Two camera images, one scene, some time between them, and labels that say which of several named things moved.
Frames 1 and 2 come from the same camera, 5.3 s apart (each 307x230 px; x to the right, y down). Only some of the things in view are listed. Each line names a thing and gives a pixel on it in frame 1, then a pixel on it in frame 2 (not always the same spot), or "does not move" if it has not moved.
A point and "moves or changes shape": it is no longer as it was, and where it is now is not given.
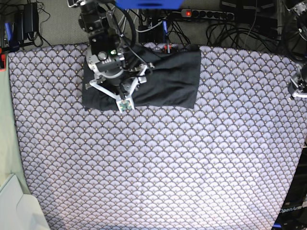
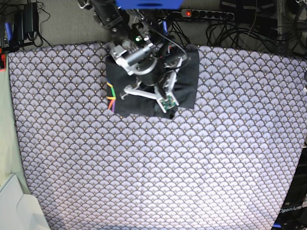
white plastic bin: (19, 210) does not move
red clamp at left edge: (3, 61) does not move
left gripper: (109, 63) -> (137, 59)
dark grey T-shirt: (173, 80) moves or changes shape
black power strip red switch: (209, 14) does not move
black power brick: (27, 21) does not move
